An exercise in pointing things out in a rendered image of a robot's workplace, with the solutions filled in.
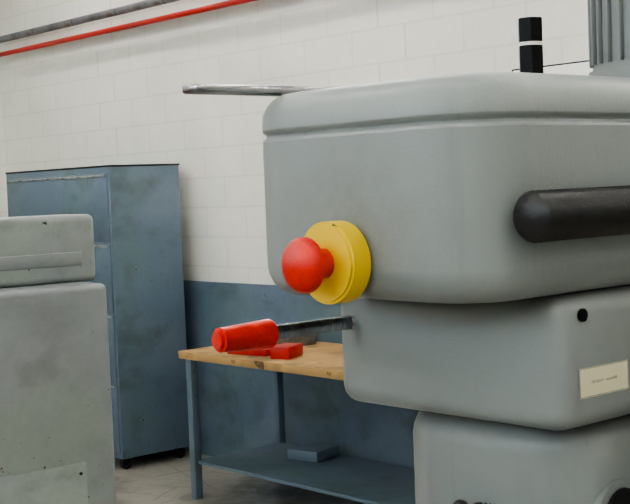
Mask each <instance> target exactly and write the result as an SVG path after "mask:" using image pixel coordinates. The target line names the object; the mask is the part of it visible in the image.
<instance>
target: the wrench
mask: <svg viewBox="0 0 630 504"><path fill-rule="evenodd" d="M333 87H337V86H331V87H308V86H275V85H242V84H209V83H195V84H188V85H184V86H183V87H182V92H183V93H184V94H199V95H242V96H282V95H284V94H289V93H295V92H301V91H309V90H317V89H325V88H333Z"/></svg>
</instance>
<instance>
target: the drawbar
mask: <svg viewBox="0 0 630 504"><path fill-rule="evenodd" d="M518 41H519V42H526V41H543V40H542V18H541V17H524V18H519V19H518ZM519 72H524V73H543V45H523V46H519Z"/></svg>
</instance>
